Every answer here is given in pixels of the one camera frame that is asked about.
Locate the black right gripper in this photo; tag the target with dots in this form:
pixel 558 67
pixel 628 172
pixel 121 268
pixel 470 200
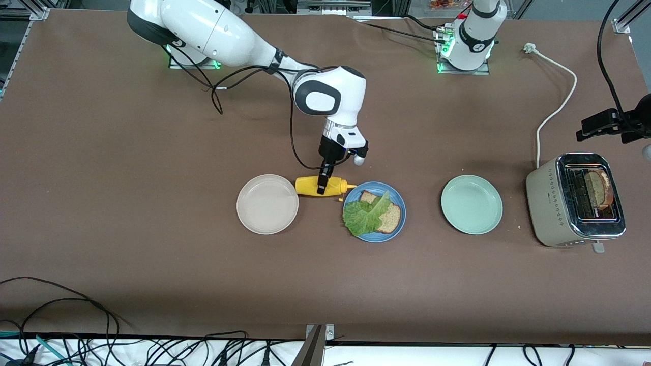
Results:
pixel 329 150

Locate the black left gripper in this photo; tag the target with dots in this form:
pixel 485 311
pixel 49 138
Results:
pixel 610 121

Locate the yellow squeeze sauce bottle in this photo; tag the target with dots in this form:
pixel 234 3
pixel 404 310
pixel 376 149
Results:
pixel 307 185

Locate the green lettuce leaf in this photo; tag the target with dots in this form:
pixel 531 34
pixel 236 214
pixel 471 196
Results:
pixel 363 216

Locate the brown bread slice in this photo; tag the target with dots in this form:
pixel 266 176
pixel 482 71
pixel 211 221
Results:
pixel 597 190
pixel 391 218

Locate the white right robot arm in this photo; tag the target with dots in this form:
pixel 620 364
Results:
pixel 213 30

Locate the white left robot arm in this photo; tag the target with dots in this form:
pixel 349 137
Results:
pixel 475 35

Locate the beige round plate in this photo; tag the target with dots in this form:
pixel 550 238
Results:
pixel 267 204

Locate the blue round plate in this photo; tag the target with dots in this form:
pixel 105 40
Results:
pixel 374 238

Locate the mint green round plate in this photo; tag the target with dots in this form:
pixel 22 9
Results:
pixel 472 204

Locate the beige chrome toaster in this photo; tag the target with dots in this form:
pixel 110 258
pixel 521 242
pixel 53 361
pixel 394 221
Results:
pixel 546 203

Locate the aluminium corner profile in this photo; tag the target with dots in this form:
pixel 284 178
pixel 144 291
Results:
pixel 39 14
pixel 623 24

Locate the orange snack package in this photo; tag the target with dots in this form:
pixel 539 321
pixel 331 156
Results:
pixel 447 4

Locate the metal table bracket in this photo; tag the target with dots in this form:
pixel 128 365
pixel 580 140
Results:
pixel 329 333

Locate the aluminium rail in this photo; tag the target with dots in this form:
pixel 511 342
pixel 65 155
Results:
pixel 330 7

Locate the aluminium profile post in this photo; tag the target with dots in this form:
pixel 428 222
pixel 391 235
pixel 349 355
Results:
pixel 310 353

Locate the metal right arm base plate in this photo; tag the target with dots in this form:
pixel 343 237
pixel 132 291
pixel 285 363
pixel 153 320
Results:
pixel 175 65

